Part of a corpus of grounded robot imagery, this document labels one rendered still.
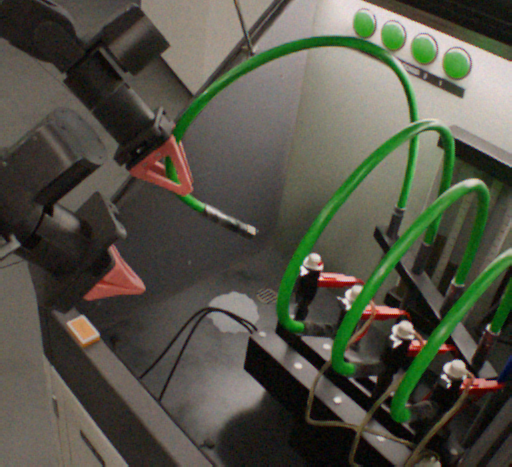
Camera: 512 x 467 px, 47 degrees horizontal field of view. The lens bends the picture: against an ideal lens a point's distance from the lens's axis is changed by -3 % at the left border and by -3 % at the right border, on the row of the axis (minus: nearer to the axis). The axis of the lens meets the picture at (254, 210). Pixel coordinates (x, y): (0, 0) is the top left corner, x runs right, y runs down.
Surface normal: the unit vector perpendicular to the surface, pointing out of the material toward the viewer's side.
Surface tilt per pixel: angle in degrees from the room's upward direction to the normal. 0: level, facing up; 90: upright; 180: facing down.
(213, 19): 90
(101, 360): 0
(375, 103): 90
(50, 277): 45
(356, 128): 90
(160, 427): 0
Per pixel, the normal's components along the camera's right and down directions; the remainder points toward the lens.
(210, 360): 0.13, -0.81
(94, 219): -0.53, -0.45
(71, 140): 0.80, -0.56
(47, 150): -0.04, 0.20
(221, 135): 0.67, 0.50
